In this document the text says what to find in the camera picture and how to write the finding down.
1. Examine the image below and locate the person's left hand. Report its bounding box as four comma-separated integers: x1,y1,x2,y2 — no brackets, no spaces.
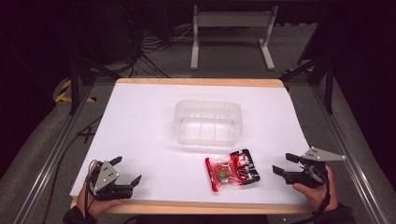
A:
76,182,122,220

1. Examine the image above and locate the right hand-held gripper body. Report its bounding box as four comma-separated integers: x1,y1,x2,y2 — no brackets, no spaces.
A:
284,147,347,189

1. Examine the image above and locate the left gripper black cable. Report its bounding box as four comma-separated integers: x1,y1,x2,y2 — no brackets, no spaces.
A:
83,159,101,220

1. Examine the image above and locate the black and red snack packet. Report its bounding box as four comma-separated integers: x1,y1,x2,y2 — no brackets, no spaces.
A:
229,147,262,185

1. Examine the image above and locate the clear plastic container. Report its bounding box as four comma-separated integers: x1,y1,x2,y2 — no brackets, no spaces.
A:
172,99,244,147

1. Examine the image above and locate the white metal table frame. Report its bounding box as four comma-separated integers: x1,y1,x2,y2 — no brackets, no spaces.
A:
190,4,279,72

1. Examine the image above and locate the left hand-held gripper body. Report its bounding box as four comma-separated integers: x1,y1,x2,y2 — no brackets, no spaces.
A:
89,160,134,201

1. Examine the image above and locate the aluminium rail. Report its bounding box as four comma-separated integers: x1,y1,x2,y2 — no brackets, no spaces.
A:
311,84,391,224
12,84,94,224

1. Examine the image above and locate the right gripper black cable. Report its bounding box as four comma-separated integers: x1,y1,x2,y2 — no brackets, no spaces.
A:
306,166,332,218

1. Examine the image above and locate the person's right hand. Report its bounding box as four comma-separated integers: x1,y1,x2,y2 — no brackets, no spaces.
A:
292,165,339,213

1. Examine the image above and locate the black floor cable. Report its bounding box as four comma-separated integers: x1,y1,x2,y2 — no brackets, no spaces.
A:
39,115,105,224

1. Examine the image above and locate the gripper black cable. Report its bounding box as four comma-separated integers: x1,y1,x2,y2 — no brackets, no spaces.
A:
306,166,332,218
83,159,101,220

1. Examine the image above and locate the yellow and black floor tape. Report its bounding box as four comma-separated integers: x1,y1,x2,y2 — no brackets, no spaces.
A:
54,79,97,104

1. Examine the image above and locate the clear red snack packet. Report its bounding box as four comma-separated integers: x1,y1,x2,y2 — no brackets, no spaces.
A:
204,155,245,193

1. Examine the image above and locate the black metal stand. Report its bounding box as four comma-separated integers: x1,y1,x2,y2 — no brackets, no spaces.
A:
279,54,336,116
67,54,123,117

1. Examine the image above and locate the tangle of black cables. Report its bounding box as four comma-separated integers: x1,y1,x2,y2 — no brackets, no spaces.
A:
122,26,194,79

